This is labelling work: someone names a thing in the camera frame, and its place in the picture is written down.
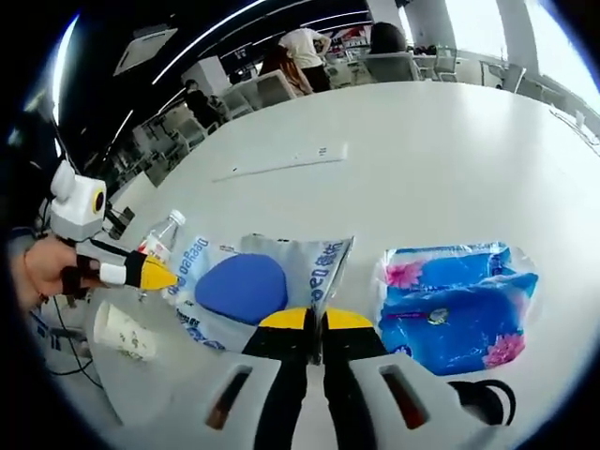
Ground blue tissue pack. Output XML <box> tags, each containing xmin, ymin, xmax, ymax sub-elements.
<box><xmin>374</xmin><ymin>241</ymin><xmax>540</xmax><ymax>378</ymax></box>

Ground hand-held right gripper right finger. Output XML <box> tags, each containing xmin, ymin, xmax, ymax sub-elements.
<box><xmin>321</xmin><ymin>307</ymin><xmax>474</xmax><ymax>450</ymax></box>

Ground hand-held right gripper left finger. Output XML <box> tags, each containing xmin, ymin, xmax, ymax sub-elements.
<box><xmin>187</xmin><ymin>307</ymin><xmax>314</xmax><ymax>450</ymax></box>

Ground clear plastic water bottle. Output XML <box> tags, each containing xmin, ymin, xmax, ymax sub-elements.
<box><xmin>138</xmin><ymin>209</ymin><xmax>188</xmax><ymax>263</ymax></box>

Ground brown jacket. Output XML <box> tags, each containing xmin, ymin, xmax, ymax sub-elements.
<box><xmin>260</xmin><ymin>46</ymin><xmax>313</xmax><ymax>98</ymax></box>

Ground thin black table cable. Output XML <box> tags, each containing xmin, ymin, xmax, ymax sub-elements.
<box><xmin>547</xmin><ymin>107</ymin><xmax>600</xmax><ymax>156</ymax></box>

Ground white table cable cover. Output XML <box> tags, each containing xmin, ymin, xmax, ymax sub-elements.
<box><xmin>211</xmin><ymin>143</ymin><xmax>349</xmax><ymax>183</ymax></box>

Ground white printed paper cup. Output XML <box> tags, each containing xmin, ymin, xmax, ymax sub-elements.
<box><xmin>92</xmin><ymin>299</ymin><xmax>157</xmax><ymax>362</ymax></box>

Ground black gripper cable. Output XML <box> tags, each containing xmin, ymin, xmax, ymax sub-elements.
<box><xmin>35</xmin><ymin>294</ymin><xmax>104</xmax><ymax>390</ymax></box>

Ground grey office chair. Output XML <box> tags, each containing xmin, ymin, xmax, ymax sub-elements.
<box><xmin>433</xmin><ymin>46</ymin><xmax>458</xmax><ymax>81</ymax></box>
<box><xmin>363</xmin><ymin>51</ymin><xmax>423</xmax><ymax>85</ymax></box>
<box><xmin>255</xmin><ymin>72</ymin><xmax>299</xmax><ymax>107</ymax></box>
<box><xmin>222</xmin><ymin>88</ymin><xmax>257</xmax><ymax>118</ymax></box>
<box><xmin>482</xmin><ymin>63</ymin><xmax>526</xmax><ymax>95</ymax></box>

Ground clear printed plastic bag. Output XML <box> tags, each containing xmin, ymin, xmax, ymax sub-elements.
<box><xmin>161</xmin><ymin>232</ymin><xmax>356</xmax><ymax>353</ymax></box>

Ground ceiling air vent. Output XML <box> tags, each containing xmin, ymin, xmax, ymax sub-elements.
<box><xmin>113</xmin><ymin>26</ymin><xmax>179</xmax><ymax>75</ymax></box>

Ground person's left hand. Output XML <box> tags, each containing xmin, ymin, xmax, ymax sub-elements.
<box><xmin>24</xmin><ymin>243</ymin><xmax>103</xmax><ymax>306</ymax></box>

